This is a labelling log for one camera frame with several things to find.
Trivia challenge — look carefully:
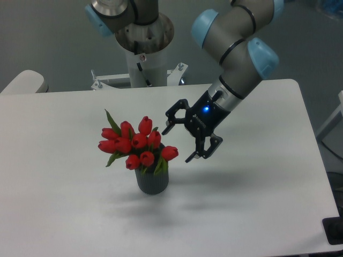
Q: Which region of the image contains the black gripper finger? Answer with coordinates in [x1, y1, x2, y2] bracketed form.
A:
[162, 99, 190, 134]
[185, 133, 223, 163]

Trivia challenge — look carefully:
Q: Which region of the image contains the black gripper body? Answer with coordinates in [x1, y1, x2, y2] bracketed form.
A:
[184, 90, 230, 138]

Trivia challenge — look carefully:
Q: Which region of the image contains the red tulip bouquet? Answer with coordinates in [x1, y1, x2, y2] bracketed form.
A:
[98, 111, 178, 175]

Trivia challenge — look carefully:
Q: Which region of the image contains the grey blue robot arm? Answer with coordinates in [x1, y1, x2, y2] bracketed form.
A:
[85, 1, 284, 158]

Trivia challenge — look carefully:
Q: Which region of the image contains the dark grey ribbed vase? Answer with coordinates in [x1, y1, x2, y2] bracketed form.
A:
[134, 143, 170, 195]

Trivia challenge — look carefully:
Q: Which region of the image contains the white furniture leg right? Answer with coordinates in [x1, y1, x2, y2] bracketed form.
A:
[316, 91, 342, 142]

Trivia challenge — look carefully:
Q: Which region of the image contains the black device at table edge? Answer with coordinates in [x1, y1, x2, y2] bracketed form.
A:
[322, 217, 342, 245]

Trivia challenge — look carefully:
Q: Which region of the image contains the blue object top right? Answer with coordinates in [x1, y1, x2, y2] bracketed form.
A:
[316, 0, 342, 19]

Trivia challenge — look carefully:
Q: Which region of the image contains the white metal base frame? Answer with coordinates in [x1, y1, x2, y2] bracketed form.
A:
[91, 62, 189, 90]

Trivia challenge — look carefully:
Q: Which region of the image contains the black pedestal cable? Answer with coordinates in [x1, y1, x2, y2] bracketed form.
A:
[136, 62, 153, 87]

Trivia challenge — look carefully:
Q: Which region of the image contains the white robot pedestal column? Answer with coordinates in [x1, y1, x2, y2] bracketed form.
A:
[115, 16, 175, 88]

